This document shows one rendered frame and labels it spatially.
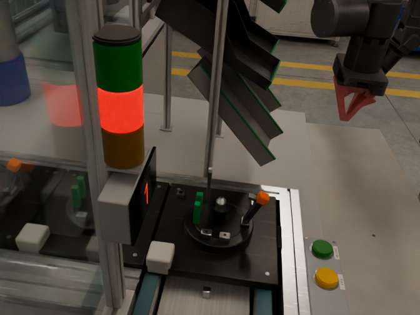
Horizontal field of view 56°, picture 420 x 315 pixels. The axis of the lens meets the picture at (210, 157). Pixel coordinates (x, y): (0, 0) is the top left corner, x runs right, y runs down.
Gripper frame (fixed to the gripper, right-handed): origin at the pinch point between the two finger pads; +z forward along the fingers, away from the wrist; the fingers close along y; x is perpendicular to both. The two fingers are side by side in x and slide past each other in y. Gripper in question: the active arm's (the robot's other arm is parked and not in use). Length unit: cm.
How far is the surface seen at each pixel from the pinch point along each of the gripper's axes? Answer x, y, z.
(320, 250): 1.1, 7.7, 25.6
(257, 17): -8, -404, 98
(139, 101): -29.5, 25.0, -11.5
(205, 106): -30, -65, 37
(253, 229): -12.1, 4.5, 25.9
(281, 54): 22, -363, 123
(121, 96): -30.9, 26.5, -12.6
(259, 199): -12.4, 6.1, 16.3
